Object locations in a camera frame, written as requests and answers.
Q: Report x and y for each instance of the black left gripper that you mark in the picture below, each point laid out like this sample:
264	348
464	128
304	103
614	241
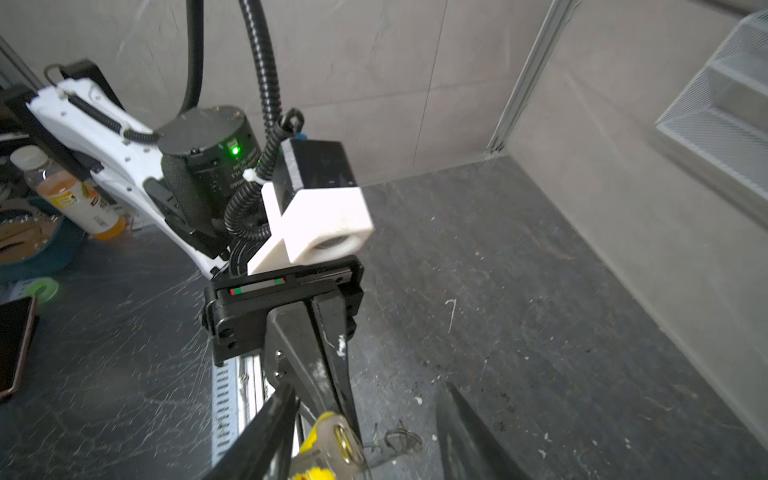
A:
243	314

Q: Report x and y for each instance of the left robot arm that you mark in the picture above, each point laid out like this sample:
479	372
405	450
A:
186	177

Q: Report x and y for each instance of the orange capped plastic bottle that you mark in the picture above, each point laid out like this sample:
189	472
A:
78	201

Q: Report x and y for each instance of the black smartphone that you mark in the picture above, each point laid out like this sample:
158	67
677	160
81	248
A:
18	319

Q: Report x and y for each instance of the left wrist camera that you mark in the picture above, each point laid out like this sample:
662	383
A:
315	209

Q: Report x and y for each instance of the teal plastic tray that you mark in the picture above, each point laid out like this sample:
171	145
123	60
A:
36	239

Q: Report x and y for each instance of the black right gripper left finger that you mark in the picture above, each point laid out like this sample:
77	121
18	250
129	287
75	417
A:
263	450

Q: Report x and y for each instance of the aluminium frame rail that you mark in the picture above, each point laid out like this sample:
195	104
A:
548	36

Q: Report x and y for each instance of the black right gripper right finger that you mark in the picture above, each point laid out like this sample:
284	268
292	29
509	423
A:
468	448

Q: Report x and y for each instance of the perforated cable tray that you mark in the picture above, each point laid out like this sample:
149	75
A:
238	393

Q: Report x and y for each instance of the yellow key tag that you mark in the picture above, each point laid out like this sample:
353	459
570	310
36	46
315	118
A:
331	451

